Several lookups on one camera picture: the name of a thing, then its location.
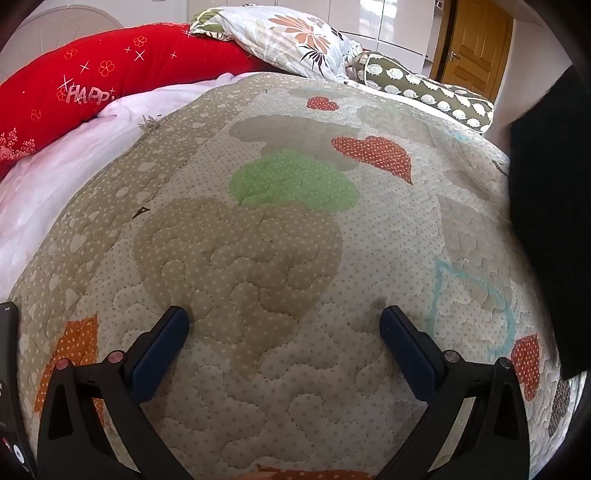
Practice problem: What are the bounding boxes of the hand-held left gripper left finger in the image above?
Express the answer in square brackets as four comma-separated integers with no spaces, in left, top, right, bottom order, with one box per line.
[37,305,195,480]

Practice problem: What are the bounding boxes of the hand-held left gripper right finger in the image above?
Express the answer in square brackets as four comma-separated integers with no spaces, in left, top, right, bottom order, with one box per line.
[379,305,532,480]

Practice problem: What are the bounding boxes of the black pants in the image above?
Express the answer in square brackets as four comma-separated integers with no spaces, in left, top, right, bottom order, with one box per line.
[508,65,591,382]

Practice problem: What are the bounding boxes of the patchwork quilted blanket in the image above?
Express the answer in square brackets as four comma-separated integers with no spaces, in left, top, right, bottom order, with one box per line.
[7,71,588,480]

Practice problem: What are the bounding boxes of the black smartphone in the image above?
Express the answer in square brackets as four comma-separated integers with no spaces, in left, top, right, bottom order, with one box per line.
[0,302,38,480]

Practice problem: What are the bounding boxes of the pink bed sheet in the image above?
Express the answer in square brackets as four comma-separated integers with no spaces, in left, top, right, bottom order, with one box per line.
[0,73,262,296]

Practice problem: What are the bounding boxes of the green patterned bolster pillow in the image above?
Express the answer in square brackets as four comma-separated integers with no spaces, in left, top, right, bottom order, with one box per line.
[346,50,496,134]

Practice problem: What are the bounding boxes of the red embroidered bolster pillow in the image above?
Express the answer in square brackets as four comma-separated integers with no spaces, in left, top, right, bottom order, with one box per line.
[0,23,278,179]

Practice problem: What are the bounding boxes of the wooden door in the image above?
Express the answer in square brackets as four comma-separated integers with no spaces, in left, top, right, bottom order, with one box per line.
[429,0,515,105]

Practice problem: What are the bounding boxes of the white glossy wardrobe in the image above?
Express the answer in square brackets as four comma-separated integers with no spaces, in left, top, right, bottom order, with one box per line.
[185,0,450,71]

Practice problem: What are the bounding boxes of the white floral pillow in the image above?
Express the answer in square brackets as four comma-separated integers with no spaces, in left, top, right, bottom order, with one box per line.
[187,4,365,85]

